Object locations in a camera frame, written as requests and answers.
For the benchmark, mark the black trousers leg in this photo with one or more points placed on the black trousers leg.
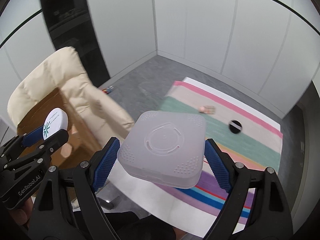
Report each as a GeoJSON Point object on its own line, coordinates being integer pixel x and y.
{"type": "Point", "coordinates": [128, 225]}

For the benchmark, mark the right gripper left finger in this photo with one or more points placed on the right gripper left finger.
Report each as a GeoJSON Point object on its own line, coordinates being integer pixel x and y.
{"type": "Point", "coordinates": [91, 175]}

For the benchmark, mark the translucent square plastic box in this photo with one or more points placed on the translucent square plastic box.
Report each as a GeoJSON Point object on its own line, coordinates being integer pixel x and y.
{"type": "Point", "coordinates": [165, 148]}

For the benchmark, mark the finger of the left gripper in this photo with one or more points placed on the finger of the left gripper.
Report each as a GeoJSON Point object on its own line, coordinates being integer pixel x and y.
{"type": "Point", "coordinates": [52, 143]}
{"type": "Point", "coordinates": [20, 142]}

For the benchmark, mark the white round cream jar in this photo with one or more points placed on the white round cream jar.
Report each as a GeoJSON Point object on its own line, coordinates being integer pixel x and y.
{"type": "Point", "coordinates": [56, 120]}

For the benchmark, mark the black round compact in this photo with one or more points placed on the black round compact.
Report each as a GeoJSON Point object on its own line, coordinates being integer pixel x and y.
{"type": "Point", "coordinates": [235, 126]}

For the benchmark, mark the brown cardboard box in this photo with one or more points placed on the brown cardboard box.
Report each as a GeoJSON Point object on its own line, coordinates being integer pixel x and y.
{"type": "Point", "coordinates": [70, 146]}

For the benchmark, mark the person's left hand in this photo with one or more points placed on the person's left hand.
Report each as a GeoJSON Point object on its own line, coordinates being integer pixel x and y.
{"type": "Point", "coordinates": [22, 215]}

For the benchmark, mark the black tall shelf unit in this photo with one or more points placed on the black tall shelf unit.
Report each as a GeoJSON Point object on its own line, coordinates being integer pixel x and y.
{"type": "Point", "coordinates": [69, 25]}

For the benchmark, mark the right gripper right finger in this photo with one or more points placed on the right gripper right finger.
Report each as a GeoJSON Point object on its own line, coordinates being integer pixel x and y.
{"type": "Point", "coordinates": [233, 177]}

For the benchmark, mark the cream padded armchair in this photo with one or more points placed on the cream padded armchair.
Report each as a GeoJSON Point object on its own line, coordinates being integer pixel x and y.
{"type": "Point", "coordinates": [64, 70]}

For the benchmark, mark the clear glass foundation bottle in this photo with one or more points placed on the clear glass foundation bottle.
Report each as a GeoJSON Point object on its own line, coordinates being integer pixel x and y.
{"type": "Point", "coordinates": [207, 109]}

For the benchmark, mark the small red toy on floor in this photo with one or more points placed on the small red toy on floor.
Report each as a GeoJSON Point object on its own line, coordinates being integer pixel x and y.
{"type": "Point", "coordinates": [108, 90]}

